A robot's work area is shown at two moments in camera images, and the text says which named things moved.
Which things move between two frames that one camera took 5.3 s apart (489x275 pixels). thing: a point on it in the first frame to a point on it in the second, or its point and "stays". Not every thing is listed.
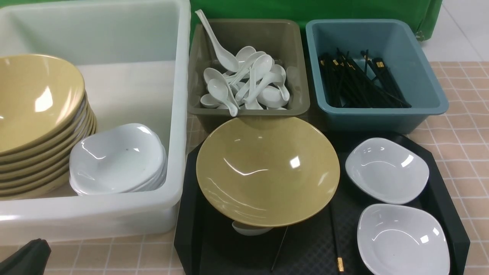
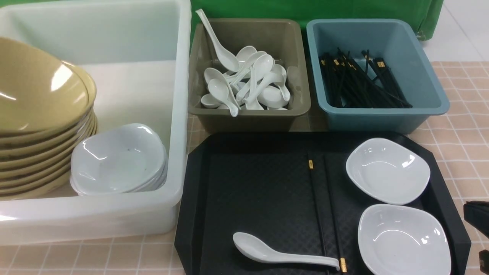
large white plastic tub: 135,57 stays
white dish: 390,171 stays
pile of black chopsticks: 364,82 stays
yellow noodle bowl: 267,172 to 39,91
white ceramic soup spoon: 248,229 to 252,245
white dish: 392,240 stays
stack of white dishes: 130,158 stays
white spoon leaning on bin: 227,61 stays
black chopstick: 279,248 to 311,167
